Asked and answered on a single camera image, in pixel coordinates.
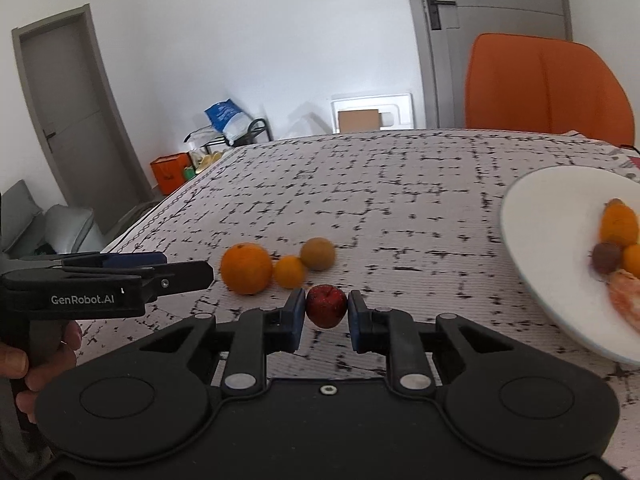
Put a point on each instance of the brown cardboard piece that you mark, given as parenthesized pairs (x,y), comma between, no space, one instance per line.
(357,121)

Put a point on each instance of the grey-framed door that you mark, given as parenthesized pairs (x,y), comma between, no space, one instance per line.
(75,110)

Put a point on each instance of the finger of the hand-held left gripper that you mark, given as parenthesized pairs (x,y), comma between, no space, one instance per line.
(135,260)
(185,277)

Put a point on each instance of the white foam tray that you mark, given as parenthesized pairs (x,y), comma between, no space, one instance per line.
(395,105)

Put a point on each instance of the black-patterned white tablecloth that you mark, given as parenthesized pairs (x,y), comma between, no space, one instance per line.
(400,185)

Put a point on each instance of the yellow bag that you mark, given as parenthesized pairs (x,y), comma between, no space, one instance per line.
(207,160)

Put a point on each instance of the orange chair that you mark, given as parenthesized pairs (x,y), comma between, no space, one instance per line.
(540,90)

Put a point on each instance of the white ceramic plate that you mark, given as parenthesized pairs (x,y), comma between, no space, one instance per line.
(545,240)

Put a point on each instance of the blue and white bag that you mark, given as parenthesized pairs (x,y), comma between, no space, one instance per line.
(227,117)

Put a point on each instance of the grey sofa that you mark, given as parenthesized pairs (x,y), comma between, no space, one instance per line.
(60,230)

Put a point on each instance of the small red apple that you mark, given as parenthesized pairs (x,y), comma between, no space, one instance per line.
(326,306)

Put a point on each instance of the grey door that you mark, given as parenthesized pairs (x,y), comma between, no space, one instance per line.
(500,60)

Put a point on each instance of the small orange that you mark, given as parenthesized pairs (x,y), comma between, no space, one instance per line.
(290,271)
(632,261)

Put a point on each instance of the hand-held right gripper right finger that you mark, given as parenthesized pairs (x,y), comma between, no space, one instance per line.
(356,317)

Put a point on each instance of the black metal rack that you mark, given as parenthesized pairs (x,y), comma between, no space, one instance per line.
(257,130)

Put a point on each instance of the dark passion fruit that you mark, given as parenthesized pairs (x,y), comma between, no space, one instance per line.
(606,257)

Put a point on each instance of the large orange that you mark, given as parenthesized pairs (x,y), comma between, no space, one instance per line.
(246,268)
(619,224)

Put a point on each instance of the orange box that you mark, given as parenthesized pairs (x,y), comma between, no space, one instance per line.
(170,172)

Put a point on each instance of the peeled pomelo segment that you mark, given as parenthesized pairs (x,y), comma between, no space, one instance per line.
(625,300)

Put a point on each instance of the person's left hand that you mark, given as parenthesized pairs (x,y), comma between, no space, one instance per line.
(65,340)

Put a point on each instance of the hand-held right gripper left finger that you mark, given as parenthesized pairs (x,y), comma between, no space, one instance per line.
(298,310)

